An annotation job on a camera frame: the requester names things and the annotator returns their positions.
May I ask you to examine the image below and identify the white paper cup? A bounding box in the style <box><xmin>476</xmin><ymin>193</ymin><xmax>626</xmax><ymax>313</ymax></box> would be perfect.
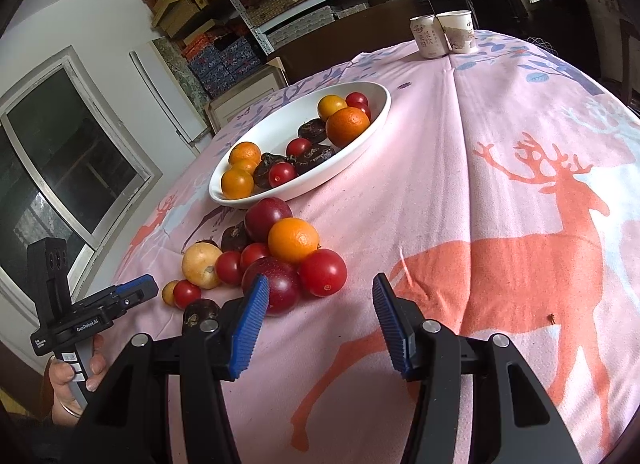
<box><xmin>435</xmin><ymin>10</ymin><xmax>478</xmax><ymax>55</ymax></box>

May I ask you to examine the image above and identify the pile of blue floral boxes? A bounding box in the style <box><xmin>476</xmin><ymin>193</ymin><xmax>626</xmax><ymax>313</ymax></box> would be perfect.
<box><xmin>180</xmin><ymin>31</ymin><xmax>266</xmax><ymax>97</ymax></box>

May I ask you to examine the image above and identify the pile of brown cardboard boxes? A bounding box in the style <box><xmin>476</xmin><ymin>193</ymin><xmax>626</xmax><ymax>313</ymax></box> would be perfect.
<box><xmin>140</xmin><ymin>0</ymin><xmax>221</xmax><ymax>40</ymax></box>

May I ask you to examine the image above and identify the grey marble slab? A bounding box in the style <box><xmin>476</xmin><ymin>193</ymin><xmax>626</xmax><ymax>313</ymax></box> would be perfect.
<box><xmin>152</xmin><ymin>36</ymin><xmax>216</xmax><ymax>110</ymax></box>

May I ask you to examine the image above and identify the beige framed panel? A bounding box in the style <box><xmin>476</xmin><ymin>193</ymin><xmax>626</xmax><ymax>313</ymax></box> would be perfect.
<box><xmin>205</xmin><ymin>56</ymin><xmax>288</xmax><ymax>132</ymax></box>

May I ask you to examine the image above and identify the pink deer print tablecloth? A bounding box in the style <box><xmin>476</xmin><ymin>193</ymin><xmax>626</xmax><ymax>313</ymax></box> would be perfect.
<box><xmin>110</xmin><ymin>29</ymin><xmax>640</xmax><ymax>464</ymax></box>

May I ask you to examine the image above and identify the pale yellow plum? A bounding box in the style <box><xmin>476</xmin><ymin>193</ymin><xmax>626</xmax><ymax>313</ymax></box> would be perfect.
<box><xmin>181</xmin><ymin>242</ymin><xmax>223</xmax><ymax>290</ymax></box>

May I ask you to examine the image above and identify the dark wooden chair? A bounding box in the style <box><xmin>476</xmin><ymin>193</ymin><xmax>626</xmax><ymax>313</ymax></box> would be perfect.
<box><xmin>620</xmin><ymin>19</ymin><xmax>640</xmax><ymax>115</ymax></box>

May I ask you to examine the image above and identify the dark red plum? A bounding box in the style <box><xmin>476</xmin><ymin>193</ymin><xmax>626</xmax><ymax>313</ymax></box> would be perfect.
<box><xmin>241</xmin><ymin>257</ymin><xmax>302</xmax><ymax>317</ymax></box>
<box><xmin>244</xmin><ymin>197</ymin><xmax>293</xmax><ymax>244</ymax></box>

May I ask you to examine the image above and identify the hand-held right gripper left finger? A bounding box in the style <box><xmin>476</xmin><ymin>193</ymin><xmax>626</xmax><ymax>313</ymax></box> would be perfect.
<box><xmin>82</xmin><ymin>274</ymin><xmax>271</xmax><ymax>464</ymax></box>

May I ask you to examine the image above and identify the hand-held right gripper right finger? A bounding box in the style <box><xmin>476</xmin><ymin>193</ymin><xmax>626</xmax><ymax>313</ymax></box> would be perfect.
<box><xmin>372</xmin><ymin>273</ymin><xmax>583</xmax><ymax>464</ymax></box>

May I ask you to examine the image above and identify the dark wooden cabinet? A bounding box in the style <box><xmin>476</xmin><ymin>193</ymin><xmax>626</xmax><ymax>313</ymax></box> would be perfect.
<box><xmin>272</xmin><ymin>0</ymin><xmax>601</xmax><ymax>75</ymax></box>

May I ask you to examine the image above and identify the beverage can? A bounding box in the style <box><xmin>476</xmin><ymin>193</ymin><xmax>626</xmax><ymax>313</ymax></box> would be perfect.
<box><xmin>409</xmin><ymin>14</ymin><xmax>448</xmax><ymax>60</ymax></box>

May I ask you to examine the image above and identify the white plate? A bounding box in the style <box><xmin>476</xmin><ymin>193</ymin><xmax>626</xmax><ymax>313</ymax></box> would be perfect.
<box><xmin>208</xmin><ymin>81</ymin><xmax>392</xmax><ymax>209</ymax></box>

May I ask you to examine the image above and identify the person's left hand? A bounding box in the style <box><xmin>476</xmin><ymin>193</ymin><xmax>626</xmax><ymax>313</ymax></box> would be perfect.
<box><xmin>47</xmin><ymin>335</ymin><xmax>108</xmax><ymax>427</ymax></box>

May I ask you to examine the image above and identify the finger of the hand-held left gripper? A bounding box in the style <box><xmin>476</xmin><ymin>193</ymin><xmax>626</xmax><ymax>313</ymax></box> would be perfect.
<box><xmin>113</xmin><ymin>274</ymin><xmax>156</xmax><ymax>293</ymax></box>
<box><xmin>107</xmin><ymin>283</ymin><xmax>160</xmax><ymax>313</ymax></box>

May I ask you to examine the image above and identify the large mandarin orange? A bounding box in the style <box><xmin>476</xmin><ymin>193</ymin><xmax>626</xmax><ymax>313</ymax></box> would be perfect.
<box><xmin>326</xmin><ymin>107</ymin><xmax>371</xmax><ymax>149</ymax></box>

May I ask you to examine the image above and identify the white framed window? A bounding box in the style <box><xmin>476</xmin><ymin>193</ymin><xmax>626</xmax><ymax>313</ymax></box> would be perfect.
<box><xmin>0</xmin><ymin>46</ymin><xmax>163</xmax><ymax>305</ymax></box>

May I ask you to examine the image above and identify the white board strip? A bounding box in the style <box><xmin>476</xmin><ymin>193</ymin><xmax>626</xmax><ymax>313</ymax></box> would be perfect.
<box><xmin>129</xmin><ymin>41</ymin><xmax>213</xmax><ymax>145</ymax></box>

